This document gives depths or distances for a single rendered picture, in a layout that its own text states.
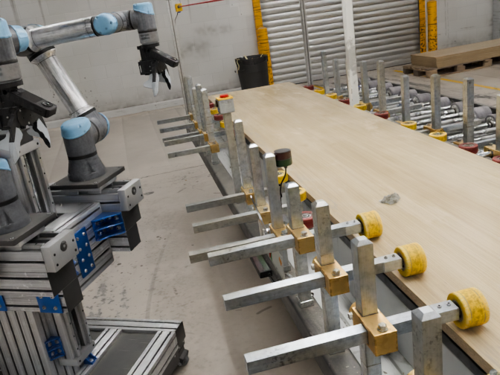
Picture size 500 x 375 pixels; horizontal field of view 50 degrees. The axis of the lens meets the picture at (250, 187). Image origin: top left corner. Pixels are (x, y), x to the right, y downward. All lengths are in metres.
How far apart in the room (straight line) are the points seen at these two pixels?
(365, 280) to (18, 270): 1.17
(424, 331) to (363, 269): 0.25
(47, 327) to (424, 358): 1.69
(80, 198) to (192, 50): 7.67
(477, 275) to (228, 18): 8.74
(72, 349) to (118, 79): 7.70
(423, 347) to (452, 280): 0.53
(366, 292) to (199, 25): 8.84
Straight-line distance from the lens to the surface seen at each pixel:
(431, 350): 0.97
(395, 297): 1.59
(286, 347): 1.14
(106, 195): 2.22
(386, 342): 1.16
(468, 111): 2.71
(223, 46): 9.89
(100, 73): 9.72
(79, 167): 2.25
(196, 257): 1.82
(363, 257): 1.13
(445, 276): 1.48
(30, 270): 1.88
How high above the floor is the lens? 1.63
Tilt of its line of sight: 19 degrees down
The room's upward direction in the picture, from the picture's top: 8 degrees counter-clockwise
